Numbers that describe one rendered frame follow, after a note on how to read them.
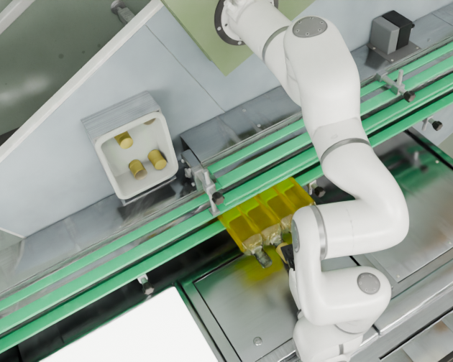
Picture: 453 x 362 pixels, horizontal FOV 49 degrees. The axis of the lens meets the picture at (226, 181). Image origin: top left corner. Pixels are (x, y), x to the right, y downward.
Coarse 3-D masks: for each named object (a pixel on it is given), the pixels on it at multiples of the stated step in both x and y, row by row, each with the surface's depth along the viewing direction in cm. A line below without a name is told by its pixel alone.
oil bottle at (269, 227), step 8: (248, 200) 133; (256, 200) 133; (248, 208) 131; (256, 208) 131; (264, 208) 131; (248, 216) 130; (256, 216) 130; (264, 216) 129; (272, 216) 129; (256, 224) 128; (264, 224) 128; (272, 224) 127; (264, 232) 126; (272, 232) 126; (280, 232) 127; (264, 240) 128; (272, 240) 127
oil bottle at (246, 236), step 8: (232, 208) 132; (240, 208) 132; (224, 216) 130; (232, 216) 130; (240, 216) 130; (224, 224) 132; (232, 224) 128; (240, 224) 128; (248, 224) 128; (232, 232) 128; (240, 232) 127; (248, 232) 126; (256, 232) 126; (240, 240) 126; (248, 240) 125; (256, 240) 125; (240, 248) 129; (248, 248) 125
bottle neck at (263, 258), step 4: (256, 248) 125; (260, 248) 125; (252, 252) 125; (256, 252) 124; (260, 252) 124; (264, 252) 124; (256, 256) 124; (260, 256) 123; (264, 256) 123; (268, 256) 124; (260, 260) 123; (264, 260) 123; (268, 260) 122; (260, 264) 124; (264, 264) 122; (268, 264) 124
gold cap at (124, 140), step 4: (124, 132) 118; (116, 136) 118; (120, 136) 118; (124, 136) 117; (128, 136) 117; (116, 140) 119; (120, 140) 117; (124, 140) 117; (128, 140) 118; (132, 140) 118; (120, 144) 117; (124, 144) 118; (128, 144) 119; (124, 148) 119; (128, 148) 119
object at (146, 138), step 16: (128, 128) 112; (144, 128) 124; (160, 128) 119; (96, 144) 110; (112, 144) 122; (144, 144) 127; (160, 144) 128; (112, 160) 125; (128, 160) 128; (144, 160) 131; (176, 160) 127; (112, 176) 119; (128, 176) 130; (160, 176) 129; (128, 192) 127
